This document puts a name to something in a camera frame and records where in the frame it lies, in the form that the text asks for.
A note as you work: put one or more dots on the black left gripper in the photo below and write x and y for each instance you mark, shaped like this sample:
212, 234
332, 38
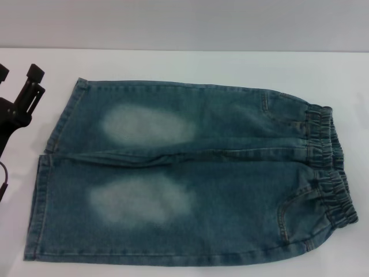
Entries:
13, 115

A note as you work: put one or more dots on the blue denim shorts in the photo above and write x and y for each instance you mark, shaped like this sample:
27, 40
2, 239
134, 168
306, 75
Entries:
201, 187

